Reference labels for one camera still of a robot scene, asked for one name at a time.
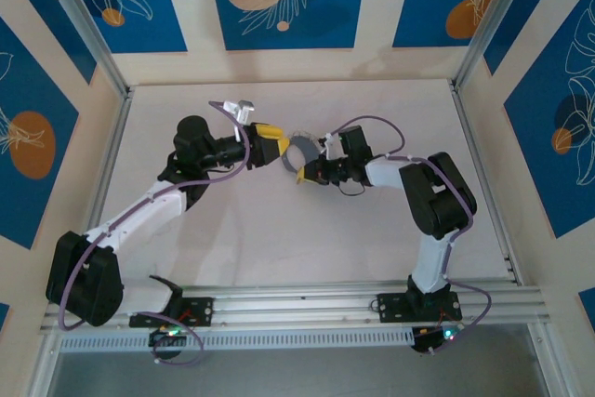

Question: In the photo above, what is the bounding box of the large grey keyring with clips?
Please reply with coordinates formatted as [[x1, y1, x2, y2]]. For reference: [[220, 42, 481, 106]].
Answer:
[[278, 129, 326, 180]]

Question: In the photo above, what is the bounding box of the black controller board green light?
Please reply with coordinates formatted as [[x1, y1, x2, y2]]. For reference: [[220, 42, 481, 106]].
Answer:
[[147, 326, 188, 350], [411, 324, 464, 355]]

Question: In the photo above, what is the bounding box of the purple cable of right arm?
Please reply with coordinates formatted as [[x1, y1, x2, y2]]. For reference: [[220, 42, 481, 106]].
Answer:
[[324, 115, 493, 355]]

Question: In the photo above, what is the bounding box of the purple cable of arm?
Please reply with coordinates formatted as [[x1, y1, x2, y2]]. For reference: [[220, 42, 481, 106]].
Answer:
[[324, 115, 493, 355], [59, 99, 256, 368]]

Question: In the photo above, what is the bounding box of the thin black wire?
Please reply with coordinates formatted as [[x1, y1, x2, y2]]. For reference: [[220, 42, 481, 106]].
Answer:
[[337, 179, 367, 197]]

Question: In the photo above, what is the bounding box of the aluminium table side rail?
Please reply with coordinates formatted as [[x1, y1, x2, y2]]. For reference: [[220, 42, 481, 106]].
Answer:
[[25, 85, 137, 397], [448, 80, 562, 397]]

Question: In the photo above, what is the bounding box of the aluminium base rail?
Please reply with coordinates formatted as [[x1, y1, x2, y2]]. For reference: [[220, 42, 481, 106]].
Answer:
[[39, 279, 553, 332]]

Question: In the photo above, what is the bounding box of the aluminium frame post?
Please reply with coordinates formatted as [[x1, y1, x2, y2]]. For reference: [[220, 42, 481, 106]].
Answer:
[[453, 0, 572, 91], [33, 0, 132, 97]]

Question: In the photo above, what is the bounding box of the grey slotted cable duct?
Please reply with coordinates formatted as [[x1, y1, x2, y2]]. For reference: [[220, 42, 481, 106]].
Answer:
[[59, 325, 416, 354]]

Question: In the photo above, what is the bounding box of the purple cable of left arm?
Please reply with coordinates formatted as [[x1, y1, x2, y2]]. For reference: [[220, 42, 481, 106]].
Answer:
[[59, 99, 256, 368]]

